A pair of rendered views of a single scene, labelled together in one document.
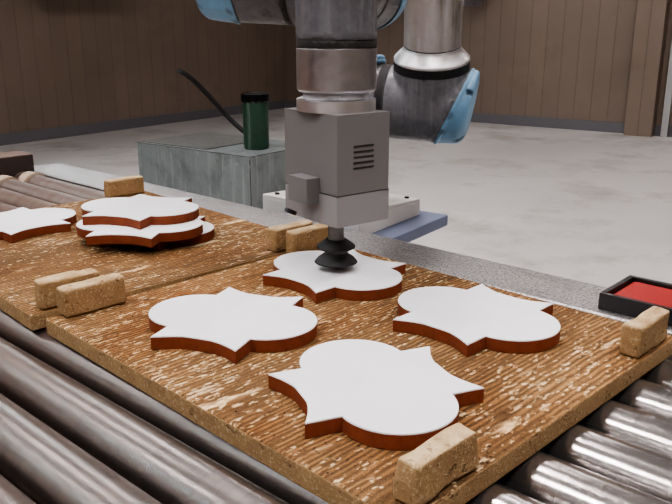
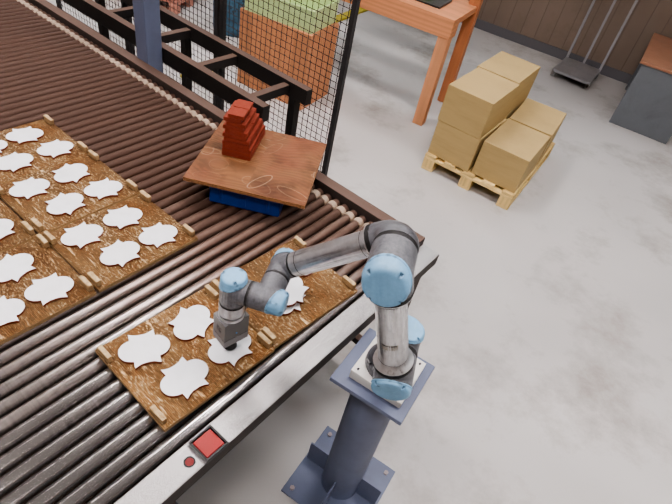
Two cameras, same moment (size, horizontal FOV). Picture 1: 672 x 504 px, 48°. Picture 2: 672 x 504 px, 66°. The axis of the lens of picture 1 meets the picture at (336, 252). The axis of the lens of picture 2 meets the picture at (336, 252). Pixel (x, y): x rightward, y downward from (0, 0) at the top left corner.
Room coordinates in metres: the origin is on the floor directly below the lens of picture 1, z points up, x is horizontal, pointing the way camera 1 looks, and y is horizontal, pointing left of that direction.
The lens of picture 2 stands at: (0.79, -1.00, 2.31)
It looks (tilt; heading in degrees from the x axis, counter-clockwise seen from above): 42 degrees down; 78
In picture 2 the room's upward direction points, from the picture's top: 13 degrees clockwise
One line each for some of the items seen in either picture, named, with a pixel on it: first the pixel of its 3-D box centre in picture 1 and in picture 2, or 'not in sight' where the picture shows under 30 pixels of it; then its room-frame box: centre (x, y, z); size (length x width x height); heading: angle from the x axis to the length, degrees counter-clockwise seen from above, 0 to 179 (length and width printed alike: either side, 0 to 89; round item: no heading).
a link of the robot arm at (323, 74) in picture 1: (334, 73); (232, 306); (0.73, 0.00, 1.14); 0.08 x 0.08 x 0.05
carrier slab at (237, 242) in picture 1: (104, 241); (285, 288); (0.90, 0.28, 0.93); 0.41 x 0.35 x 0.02; 43
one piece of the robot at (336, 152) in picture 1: (324, 157); (229, 320); (0.72, 0.01, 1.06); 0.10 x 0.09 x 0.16; 128
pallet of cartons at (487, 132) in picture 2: not in sight; (504, 125); (2.77, 2.90, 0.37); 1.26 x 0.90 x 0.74; 48
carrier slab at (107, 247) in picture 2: not in sight; (122, 235); (0.29, 0.47, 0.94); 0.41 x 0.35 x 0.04; 48
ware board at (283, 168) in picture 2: not in sight; (260, 160); (0.77, 0.93, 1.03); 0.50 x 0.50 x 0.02; 78
